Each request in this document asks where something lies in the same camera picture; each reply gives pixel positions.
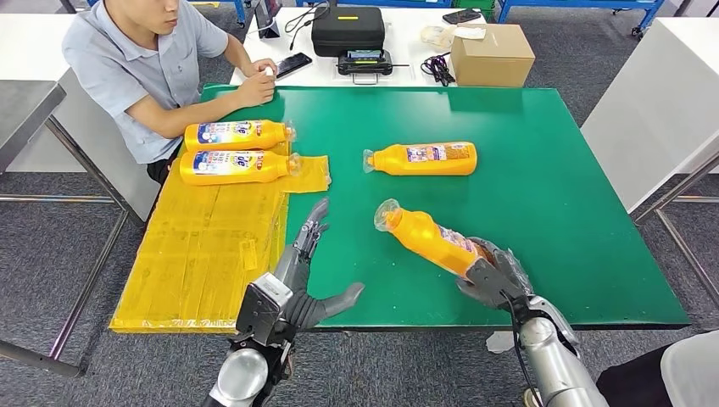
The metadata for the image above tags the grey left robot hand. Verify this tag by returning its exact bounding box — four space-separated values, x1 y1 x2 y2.
273 198 366 333

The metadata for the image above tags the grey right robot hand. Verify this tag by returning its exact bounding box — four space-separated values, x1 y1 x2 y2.
455 237 535 312

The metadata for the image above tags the orange detergent bottle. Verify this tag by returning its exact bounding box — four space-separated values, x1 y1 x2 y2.
179 149 303 187
362 141 478 177
184 119 297 153
374 198 495 281

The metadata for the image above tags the green topped table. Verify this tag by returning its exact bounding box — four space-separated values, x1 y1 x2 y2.
199 84 691 355

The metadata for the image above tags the yellow taped cardboard sheet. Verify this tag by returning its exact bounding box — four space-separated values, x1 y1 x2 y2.
109 140 332 335

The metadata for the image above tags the person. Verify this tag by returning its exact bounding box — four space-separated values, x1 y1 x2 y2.
61 0 279 184
525 330 719 407

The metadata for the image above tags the brown cardboard box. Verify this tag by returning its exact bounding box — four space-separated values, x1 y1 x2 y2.
449 23 537 88

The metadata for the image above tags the white table with metal legs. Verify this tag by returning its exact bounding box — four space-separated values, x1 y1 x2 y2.
580 16 719 307

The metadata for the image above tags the black smartphone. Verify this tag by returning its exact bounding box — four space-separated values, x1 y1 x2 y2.
275 53 314 80
442 8 483 25

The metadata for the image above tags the black remote controller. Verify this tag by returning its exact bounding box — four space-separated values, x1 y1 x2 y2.
337 49 410 86

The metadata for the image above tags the clear plastic bag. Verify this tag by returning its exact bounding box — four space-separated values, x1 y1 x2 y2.
420 25 456 49

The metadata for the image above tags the black carrying case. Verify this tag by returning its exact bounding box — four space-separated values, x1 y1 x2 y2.
310 5 387 58

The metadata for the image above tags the green bin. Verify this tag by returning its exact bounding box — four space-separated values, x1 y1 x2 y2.
454 0 499 20

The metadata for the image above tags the black tablet on stand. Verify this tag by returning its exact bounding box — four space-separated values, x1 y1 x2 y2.
254 0 282 39

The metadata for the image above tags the grey table with metal legs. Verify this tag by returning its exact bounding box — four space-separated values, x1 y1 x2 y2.
0 80 131 376

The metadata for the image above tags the white panel table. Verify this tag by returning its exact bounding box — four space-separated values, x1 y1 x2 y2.
0 14 162 223

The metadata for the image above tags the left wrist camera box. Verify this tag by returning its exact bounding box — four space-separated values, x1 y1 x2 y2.
234 272 295 347

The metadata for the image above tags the black purple cable bundle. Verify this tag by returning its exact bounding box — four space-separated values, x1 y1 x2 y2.
420 52 457 87

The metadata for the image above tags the blue metal cart frame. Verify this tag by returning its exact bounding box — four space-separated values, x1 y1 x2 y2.
497 0 666 39

